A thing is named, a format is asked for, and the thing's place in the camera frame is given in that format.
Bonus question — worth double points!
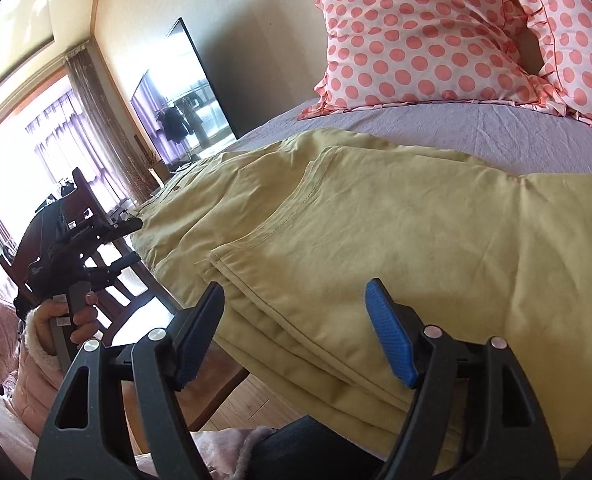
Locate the right polka dot pillow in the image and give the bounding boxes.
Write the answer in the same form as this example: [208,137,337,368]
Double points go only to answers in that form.
[515,0,592,128]

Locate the lavender bed sheet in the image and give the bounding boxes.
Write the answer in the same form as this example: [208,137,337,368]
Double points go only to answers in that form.
[229,102,592,174]

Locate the brown window curtain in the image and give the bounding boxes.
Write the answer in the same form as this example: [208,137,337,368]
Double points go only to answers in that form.
[64,42,156,203]

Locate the dark wooden chair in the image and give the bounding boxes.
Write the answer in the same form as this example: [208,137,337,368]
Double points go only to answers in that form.
[0,167,249,430]

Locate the black flat television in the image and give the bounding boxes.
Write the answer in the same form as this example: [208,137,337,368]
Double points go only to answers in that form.
[130,18,236,171]

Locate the khaki pants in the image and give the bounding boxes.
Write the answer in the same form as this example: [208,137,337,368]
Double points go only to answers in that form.
[132,129,592,467]

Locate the person's left hand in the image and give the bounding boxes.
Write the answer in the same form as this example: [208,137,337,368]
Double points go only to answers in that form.
[32,290,101,359]

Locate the polka dot pillow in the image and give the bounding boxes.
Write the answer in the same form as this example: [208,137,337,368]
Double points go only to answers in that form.
[300,0,561,118]
[515,0,592,128]

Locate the left polka dot pillow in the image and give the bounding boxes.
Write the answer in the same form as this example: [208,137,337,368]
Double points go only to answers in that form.
[300,0,561,118]

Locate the pink jacket sleeve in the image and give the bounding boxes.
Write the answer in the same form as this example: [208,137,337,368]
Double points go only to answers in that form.
[0,311,63,478]

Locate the person's leg in jeans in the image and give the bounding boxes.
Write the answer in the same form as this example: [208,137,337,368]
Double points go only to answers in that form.
[245,416,385,480]

